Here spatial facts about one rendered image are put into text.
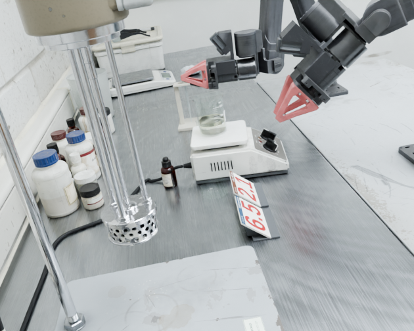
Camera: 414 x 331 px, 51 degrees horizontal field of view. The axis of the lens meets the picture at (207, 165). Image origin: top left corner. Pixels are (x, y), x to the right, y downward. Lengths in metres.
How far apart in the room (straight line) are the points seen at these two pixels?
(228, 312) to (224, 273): 0.08
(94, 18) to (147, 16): 1.89
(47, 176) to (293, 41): 0.53
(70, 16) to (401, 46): 2.40
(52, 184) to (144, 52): 1.16
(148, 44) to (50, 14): 1.54
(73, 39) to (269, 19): 0.85
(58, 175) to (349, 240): 0.55
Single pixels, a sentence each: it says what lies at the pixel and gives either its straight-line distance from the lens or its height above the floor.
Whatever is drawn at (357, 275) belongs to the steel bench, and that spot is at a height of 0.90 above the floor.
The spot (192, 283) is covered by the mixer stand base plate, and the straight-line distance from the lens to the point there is 0.66.
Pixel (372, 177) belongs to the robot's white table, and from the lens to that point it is 0.91.
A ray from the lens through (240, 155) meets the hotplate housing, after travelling 0.89.
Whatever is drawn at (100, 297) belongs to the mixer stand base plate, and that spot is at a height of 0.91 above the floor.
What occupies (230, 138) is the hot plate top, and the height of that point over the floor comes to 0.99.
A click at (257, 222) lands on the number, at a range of 0.75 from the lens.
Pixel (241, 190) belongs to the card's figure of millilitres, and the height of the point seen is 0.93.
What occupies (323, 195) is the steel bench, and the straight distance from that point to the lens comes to 0.85.
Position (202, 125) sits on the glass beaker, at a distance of 0.92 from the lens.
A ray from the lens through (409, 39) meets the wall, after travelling 2.72.
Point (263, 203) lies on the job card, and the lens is 0.83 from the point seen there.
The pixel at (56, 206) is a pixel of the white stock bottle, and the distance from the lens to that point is 0.93.
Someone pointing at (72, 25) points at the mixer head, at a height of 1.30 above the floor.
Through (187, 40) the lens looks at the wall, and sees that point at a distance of 2.34.
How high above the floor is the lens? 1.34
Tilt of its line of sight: 26 degrees down
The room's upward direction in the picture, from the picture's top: 9 degrees counter-clockwise
